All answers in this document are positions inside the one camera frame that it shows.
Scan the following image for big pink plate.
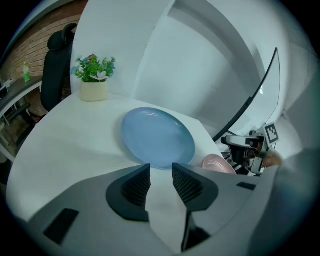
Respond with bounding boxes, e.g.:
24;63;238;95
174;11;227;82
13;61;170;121
201;154;238;176

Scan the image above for big blue plate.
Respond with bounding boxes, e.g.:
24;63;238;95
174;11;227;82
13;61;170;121
121;107;196;171

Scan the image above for white table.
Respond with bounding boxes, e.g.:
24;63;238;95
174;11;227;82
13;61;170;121
6;92;223;252

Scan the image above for black office chair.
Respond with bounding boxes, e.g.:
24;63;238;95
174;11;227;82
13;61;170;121
9;22;78;121

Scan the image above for green plastic bottle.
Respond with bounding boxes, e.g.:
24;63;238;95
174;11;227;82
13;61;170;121
22;61;31;83

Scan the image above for potted plant cream pot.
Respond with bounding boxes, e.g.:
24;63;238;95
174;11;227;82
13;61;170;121
70;53;117;103

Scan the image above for grey desk white legs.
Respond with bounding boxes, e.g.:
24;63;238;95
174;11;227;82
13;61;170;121
0;76;43;161

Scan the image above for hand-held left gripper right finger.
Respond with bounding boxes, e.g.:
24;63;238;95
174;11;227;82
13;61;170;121
171;162;280;238

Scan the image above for person's right hand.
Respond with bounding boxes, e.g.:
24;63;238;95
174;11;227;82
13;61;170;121
262;149;285;169

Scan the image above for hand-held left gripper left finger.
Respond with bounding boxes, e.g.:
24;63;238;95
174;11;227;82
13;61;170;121
26;163;182;256

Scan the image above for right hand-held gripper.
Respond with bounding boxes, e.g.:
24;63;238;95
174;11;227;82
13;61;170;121
221;121;280;175

